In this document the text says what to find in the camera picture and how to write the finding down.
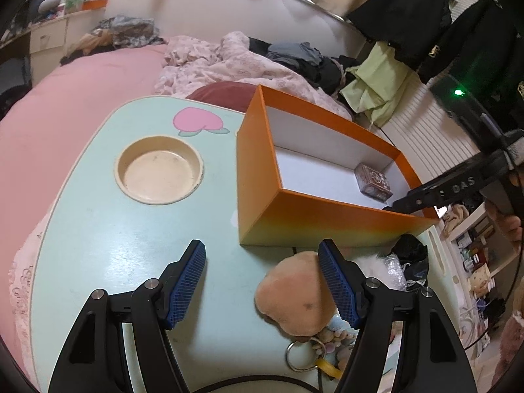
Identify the white fluffy pompom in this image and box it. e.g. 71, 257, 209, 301
354, 254, 407, 291

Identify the brown card deck box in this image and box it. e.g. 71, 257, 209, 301
354, 163, 393, 202

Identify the brown plush toy keychain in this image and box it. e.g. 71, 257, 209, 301
254, 251, 336, 337

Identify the orange cardboard box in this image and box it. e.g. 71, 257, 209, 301
236, 86, 439, 249

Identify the person's right hand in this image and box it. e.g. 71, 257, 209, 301
485, 200, 523, 252

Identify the light green hanging garment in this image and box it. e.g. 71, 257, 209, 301
340, 42, 415, 127

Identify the black hanging jacket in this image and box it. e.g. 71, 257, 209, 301
346, 0, 523, 90

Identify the pile of dark clothes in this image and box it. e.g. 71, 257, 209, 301
250, 37, 360, 95

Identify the dark red pillow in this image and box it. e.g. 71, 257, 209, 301
187, 82, 257, 113

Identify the pink crumpled blanket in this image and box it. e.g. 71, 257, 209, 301
155, 31, 352, 120

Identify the white desk with drawers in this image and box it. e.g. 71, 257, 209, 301
1, 8, 106, 66

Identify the patterned clothes pile on bed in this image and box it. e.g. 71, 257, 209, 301
60, 15, 165, 66

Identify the metal key ring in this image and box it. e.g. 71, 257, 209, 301
285, 336, 328, 372

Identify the black cable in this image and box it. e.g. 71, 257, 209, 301
185, 373, 339, 393

